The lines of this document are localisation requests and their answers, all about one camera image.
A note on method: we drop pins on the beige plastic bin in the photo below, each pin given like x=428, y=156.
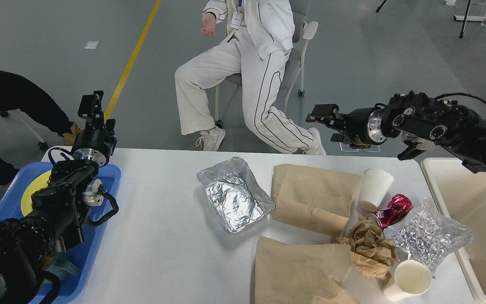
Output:
x=461, y=195

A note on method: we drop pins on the clear floor plate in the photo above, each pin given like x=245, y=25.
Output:
x=376, y=149
x=347, y=149

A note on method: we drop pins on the clear plastic wrapper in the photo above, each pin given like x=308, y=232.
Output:
x=427, y=236

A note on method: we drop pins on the red round object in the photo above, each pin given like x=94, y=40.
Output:
x=396, y=210

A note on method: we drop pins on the person in white tracksuit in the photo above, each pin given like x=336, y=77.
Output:
x=257, y=46

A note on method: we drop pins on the crumpled brown paper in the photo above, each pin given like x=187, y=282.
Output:
x=371, y=253

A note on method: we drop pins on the tan work boot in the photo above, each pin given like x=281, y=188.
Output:
x=70, y=137

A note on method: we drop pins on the clear floor plate left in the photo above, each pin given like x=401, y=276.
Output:
x=347, y=149

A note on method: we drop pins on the brown paper bag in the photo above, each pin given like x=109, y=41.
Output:
x=301, y=274
x=313, y=199

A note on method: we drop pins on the dark teal mug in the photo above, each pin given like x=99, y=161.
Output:
x=63, y=267

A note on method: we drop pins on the aluminium foil tray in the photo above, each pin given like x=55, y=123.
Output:
x=234, y=194

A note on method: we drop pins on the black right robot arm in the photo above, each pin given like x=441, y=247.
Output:
x=422, y=123

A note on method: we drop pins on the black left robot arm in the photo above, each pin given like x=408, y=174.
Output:
x=73, y=197

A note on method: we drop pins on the blue plastic tray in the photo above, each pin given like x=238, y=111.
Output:
x=84, y=254

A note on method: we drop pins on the yellow plastic plate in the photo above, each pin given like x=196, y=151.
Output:
x=37, y=184

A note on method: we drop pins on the white paper cup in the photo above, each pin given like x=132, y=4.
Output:
x=375, y=185

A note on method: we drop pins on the clear floor plate right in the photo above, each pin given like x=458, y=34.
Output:
x=376, y=149

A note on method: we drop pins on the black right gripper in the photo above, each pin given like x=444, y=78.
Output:
x=362, y=126

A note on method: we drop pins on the person in black trousers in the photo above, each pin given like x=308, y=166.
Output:
x=17, y=92

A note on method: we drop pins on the white paper scrap on floor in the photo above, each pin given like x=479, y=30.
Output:
x=92, y=44

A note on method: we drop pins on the white cup lower right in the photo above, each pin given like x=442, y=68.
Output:
x=410, y=278

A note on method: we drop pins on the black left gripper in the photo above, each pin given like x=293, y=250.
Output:
x=94, y=144

